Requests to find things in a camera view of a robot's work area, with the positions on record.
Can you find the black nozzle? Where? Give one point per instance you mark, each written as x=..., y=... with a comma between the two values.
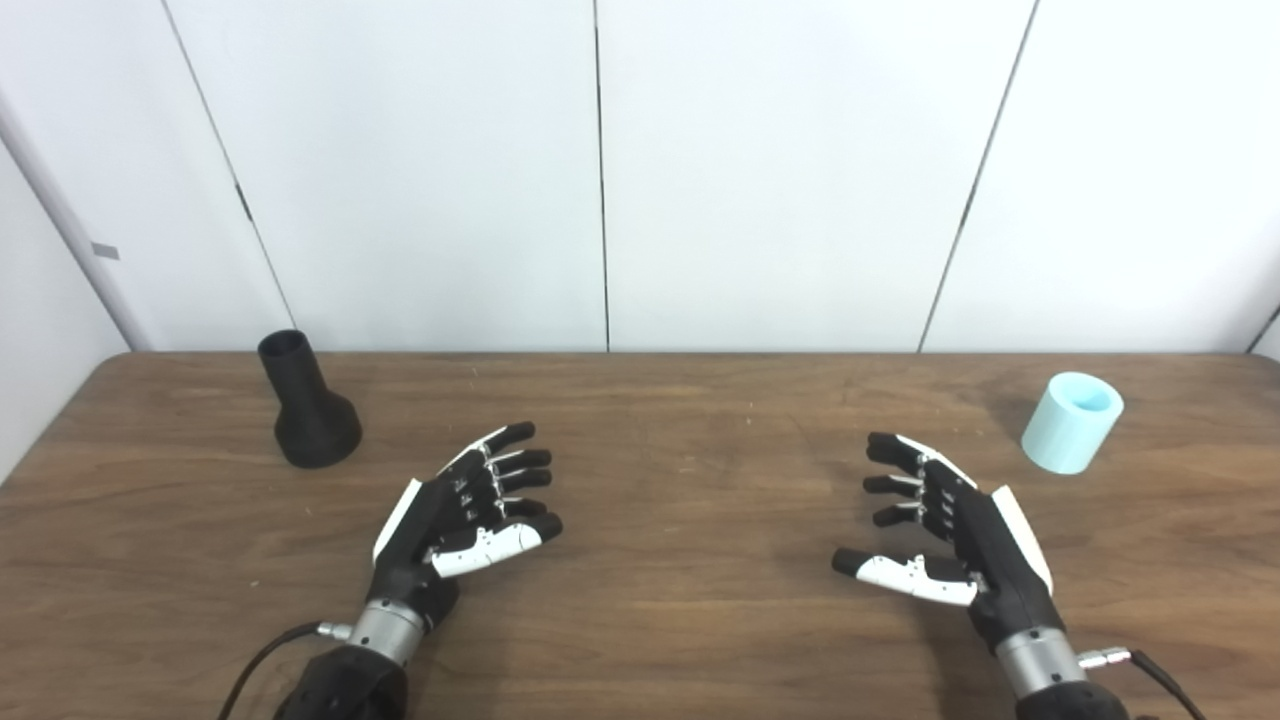
x=312, y=420

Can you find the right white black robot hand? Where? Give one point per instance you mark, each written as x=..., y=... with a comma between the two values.
x=990, y=545

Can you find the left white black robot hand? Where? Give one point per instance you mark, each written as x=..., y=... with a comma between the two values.
x=430, y=520

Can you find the black wall panel hinge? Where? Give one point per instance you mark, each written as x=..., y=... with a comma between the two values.
x=244, y=203

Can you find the small grey wall label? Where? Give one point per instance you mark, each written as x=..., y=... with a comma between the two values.
x=105, y=251

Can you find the white wall corner post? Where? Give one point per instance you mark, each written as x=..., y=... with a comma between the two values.
x=70, y=215

